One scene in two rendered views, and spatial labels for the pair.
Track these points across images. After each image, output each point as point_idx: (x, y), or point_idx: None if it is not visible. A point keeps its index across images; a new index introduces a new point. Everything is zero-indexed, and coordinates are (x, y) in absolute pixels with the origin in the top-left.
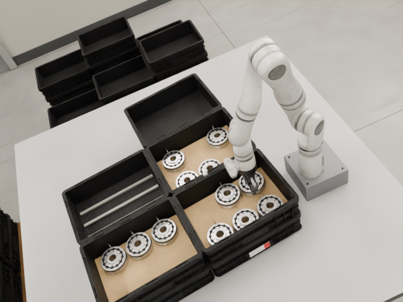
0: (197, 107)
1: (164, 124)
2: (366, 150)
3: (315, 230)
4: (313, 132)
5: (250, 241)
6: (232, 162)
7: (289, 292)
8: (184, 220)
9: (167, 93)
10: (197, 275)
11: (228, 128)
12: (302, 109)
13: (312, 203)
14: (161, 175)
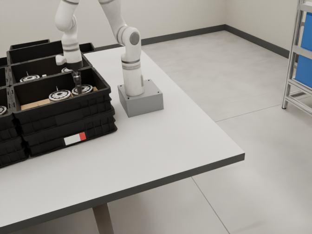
0: None
1: None
2: (183, 94)
3: (127, 133)
4: (128, 38)
5: (64, 122)
6: (61, 56)
7: (88, 169)
8: (10, 97)
9: (45, 48)
10: (7, 141)
11: None
12: (123, 25)
13: (132, 118)
14: (9, 77)
